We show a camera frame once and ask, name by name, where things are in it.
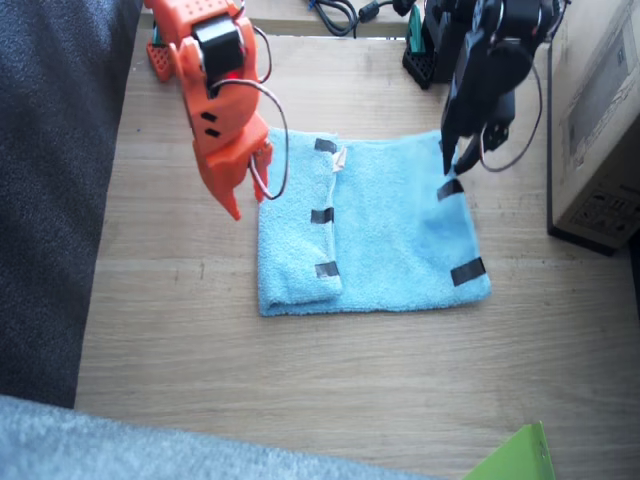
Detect light blue towel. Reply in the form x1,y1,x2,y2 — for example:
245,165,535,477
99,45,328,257
257,127,492,318

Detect orange arm base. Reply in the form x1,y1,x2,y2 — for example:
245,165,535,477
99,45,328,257
145,41,177,84

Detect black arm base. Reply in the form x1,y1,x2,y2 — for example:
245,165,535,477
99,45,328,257
401,43,442,92

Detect cardboard box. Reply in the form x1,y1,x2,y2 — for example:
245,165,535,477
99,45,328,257
546,0,640,257

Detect grey fabric cushion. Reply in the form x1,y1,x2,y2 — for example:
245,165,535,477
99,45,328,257
0,393,434,480

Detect green sheet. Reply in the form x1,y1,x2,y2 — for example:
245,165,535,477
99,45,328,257
462,420,558,480

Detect black arm servo cable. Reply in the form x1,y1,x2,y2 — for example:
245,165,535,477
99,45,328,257
478,62,545,174

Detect black cable with ferrite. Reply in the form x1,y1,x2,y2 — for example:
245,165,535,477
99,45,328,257
356,0,401,24

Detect black coiled cable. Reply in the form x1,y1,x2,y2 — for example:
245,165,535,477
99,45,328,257
301,0,362,39

